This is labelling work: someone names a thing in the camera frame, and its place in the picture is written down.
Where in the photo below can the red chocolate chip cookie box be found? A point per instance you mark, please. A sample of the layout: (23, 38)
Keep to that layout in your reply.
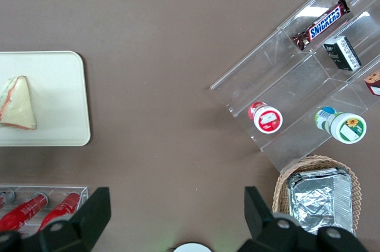
(374, 84)

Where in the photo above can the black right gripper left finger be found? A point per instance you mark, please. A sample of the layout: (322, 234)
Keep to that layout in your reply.
(80, 222)

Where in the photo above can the brown Snickers bar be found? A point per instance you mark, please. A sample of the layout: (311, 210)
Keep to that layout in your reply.
(323, 23)

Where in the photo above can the green lid yogurt cup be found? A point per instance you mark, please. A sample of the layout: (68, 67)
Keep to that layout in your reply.
(344, 125)

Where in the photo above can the red lid yogurt cup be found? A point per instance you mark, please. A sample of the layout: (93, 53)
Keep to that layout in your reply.
(265, 118)

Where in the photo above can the clear acrylic tiered stand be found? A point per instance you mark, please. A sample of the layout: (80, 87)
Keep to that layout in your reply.
(297, 85)

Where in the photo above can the aluminium foil food container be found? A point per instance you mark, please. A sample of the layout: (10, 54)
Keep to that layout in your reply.
(317, 201)

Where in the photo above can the small black white carton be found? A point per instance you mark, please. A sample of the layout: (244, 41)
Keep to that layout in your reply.
(341, 53)

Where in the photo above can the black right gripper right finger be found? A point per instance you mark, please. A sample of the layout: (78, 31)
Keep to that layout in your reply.
(264, 228)

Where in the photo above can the clear acrylic bottle rack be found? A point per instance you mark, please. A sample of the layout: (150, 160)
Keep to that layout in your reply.
(83, 194)

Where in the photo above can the beige plastic serving tray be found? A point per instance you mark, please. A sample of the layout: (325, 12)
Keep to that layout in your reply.
(59, 100)

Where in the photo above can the oval tan wicker basket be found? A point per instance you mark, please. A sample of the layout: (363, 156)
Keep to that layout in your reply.
(280, 192)

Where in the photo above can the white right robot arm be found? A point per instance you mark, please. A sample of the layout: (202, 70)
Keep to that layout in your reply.
(192, 248)

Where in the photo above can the triangular sandwich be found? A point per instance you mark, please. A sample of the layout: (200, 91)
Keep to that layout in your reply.
(19, 106)

